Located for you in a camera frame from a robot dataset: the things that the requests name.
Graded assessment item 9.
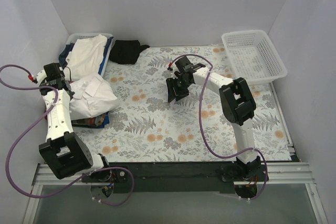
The white long sleeve shirt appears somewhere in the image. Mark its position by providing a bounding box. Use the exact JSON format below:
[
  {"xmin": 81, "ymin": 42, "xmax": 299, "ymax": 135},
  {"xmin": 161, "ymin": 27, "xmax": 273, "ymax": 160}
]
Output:
[{"xmin": 69, "ymin": 73, "xmax": 119, "ymax": 120}]

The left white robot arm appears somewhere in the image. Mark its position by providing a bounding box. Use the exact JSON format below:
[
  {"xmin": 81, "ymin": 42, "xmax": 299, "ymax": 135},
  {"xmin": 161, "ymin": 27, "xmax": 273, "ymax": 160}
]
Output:
[{"xmin": 36, "ymin": 63, "xmax": 112, "ymax": 182}]

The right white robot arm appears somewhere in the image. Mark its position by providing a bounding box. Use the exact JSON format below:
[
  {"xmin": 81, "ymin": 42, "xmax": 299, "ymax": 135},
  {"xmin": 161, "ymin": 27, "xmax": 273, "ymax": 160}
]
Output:
[{"xmin": 166, "ymin": 54, "xmax": 261, "ymax": 181}]

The navy garment in basket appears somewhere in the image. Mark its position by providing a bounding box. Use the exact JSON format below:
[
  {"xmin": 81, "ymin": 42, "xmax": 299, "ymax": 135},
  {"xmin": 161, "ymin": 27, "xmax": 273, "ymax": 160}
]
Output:
[{"xmin": 58, "ymin": 43, "xmax": 74, "ymax": 68}]

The folded white shirt in basket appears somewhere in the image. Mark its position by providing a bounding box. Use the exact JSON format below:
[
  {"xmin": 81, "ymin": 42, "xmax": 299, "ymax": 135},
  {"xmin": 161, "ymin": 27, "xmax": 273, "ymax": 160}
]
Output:
[{"xmin": 64, "ymin": 34, "xmax": 108, "ymax": 81}]

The left white plastic basket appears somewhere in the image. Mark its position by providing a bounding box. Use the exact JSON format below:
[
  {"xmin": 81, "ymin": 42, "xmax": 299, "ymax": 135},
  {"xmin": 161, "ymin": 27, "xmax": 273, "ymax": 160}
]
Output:
[{"xmin": 65, "ymin": 33, "xmax": 113, "ymax": 81}]

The white plastic basket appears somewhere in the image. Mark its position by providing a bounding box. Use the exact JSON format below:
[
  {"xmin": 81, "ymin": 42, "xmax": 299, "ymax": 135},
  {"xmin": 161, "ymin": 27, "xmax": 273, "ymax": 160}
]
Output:
[
  {"xmin": 65, "ymin": 33, "xmax": 113, "ymax": 81},
  {"xmin": 222, "ymin": 30, "xmax": 287, "ymax": 85}
]

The floral patterned table mat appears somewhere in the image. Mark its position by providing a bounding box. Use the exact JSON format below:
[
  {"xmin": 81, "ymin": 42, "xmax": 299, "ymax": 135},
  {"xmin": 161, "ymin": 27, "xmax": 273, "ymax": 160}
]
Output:
[{"xmin": 49, "ymin": 45, "xmax": 292, "ymax": 163}]

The red plaid shirt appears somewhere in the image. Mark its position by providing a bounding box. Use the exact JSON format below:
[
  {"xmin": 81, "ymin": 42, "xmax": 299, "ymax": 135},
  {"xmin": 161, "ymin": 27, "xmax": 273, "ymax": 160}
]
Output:
[{"xmin": 71, "ymin": 113, "xmax": 106, "ymax": 127}]

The black folded garment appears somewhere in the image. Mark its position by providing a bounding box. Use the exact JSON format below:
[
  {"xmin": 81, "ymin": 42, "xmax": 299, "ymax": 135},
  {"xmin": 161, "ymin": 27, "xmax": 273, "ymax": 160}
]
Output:
[{"xmin": 109, "ymin": 40, "xmax": 150, "ymax": 65}]

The right white plastic basket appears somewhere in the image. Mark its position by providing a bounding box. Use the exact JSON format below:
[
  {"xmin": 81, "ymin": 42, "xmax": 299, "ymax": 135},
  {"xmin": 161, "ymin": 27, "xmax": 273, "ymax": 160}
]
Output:
[{"xmin": 222, "ymin": 30, "xmax": 287, "ymax": 85}]

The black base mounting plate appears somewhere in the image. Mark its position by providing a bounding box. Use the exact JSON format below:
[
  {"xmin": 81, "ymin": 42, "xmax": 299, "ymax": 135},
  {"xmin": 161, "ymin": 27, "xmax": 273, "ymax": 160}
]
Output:
[{"xmin": 82, "ymin": 161, "xmax": 268, "ymax": 194}]

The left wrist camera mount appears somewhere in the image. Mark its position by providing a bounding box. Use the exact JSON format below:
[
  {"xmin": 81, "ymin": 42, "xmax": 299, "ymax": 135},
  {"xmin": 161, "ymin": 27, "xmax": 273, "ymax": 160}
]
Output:
[{"xmin": 28, "ymin": 70, "xmax": 47, "ymax": 84}]

